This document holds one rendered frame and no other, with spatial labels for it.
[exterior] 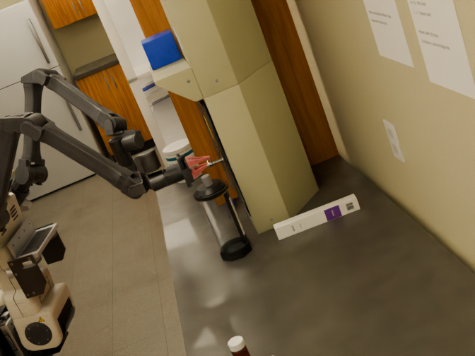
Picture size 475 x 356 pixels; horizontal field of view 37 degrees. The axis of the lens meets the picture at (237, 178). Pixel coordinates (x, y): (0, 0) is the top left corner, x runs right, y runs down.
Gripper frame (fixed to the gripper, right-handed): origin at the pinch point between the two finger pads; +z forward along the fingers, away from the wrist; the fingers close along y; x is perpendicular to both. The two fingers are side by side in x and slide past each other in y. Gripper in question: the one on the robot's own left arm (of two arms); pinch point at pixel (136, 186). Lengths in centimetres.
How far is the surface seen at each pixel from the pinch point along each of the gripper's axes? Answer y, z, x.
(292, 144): 54, -4, -36
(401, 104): 76, -21, -86
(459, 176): 76, -8, -111
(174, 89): 26, -37, -46
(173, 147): 17.2, 0.7, 33.8
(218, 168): 30.2, 2.5, -9.0
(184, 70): 31, -41, -46
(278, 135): 50, -10, -39
